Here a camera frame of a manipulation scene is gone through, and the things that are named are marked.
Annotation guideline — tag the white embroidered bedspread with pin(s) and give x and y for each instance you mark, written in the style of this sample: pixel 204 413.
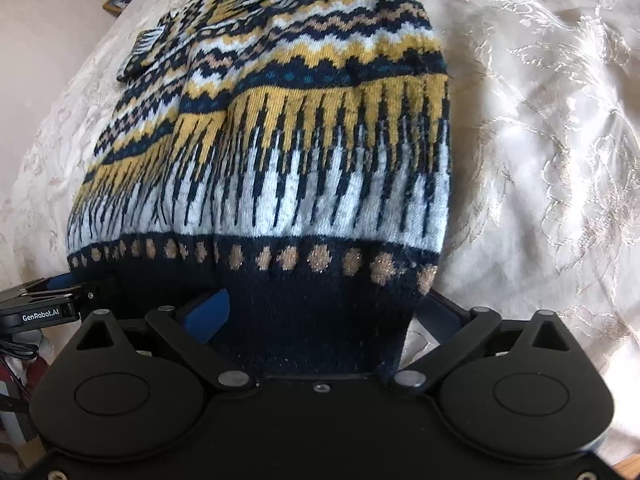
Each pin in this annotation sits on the white embroidered bedspread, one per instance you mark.
pixel 545 141

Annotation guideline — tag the wooden photo frame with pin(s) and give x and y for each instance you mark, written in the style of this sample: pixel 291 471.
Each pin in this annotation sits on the wooden photo frame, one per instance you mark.
pixel 116 7

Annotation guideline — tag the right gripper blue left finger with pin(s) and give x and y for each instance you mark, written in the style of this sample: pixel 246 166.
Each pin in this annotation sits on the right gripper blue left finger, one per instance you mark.
pixel 187 331

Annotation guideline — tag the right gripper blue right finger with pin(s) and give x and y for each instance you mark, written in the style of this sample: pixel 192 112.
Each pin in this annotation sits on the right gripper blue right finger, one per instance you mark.
pixel 460 334

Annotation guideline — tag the navy yellow patterned knit sweater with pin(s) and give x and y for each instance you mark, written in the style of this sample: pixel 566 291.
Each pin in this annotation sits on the navy yellow patterned knit sweater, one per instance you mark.
pixel 293 153

